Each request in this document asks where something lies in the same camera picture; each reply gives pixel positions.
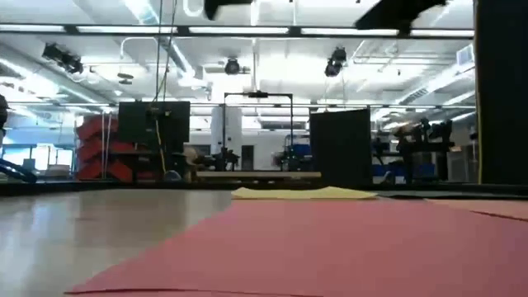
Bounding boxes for grey cabinet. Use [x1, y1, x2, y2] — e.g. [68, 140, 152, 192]
[447, 144, 475, 182]

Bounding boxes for black ceiling spotlight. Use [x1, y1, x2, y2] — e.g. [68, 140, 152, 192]
[324, 46, 347, 78]
[40, 42, 84, 75]
[224, 57, 248, 76]

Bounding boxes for yellow paper sheet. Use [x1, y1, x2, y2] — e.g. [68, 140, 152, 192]
[229, 186, 380, 201]

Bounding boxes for black monitor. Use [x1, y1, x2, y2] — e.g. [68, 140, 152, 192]
[117, 101, 191, 145]

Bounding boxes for yellow hanging cable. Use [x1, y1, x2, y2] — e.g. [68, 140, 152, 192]
[154, 119, 167, 174]

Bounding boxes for light wooden bench top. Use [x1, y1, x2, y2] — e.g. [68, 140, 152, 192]
[193, 171, 323, 180]

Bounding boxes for white air conditioner unit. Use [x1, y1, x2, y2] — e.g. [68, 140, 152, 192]
[258, 120, 309, 131]

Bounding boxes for black robot workstation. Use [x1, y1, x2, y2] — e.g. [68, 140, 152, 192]
[373, 118, 457, 185]

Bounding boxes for black gantry stand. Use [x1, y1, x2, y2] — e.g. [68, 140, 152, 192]
[222, 90, 295, 172]

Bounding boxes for ceiling light strip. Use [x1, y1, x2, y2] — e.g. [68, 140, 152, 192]
[0, 24, 67, 33]
[76, 26, 179, 35]
[409, 28, 475, 38]
[300, 27, 400, 36]
[187, 26, 290, 35]

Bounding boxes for dark grey door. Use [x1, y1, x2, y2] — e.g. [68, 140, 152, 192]
[241, 144, 255, 171]

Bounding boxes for red stacked crates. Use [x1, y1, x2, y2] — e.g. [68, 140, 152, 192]
[76, 114, 137, 182]

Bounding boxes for black partition panel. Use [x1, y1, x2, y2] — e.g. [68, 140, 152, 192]
[474, 0, 528, 186]

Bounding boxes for white cylindrical column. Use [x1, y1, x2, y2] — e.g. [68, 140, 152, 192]
[210, 106, 243, 157]

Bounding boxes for black robot rig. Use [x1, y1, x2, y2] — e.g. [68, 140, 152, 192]
[274, 134, 311, 172]
[183, 146, 241, 172]

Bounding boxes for blue storage bin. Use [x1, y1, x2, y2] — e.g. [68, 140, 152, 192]
[372, 163, 439, 178]

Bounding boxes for orange paper sheet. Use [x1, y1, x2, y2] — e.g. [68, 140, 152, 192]
[427, 199, 528, 223]

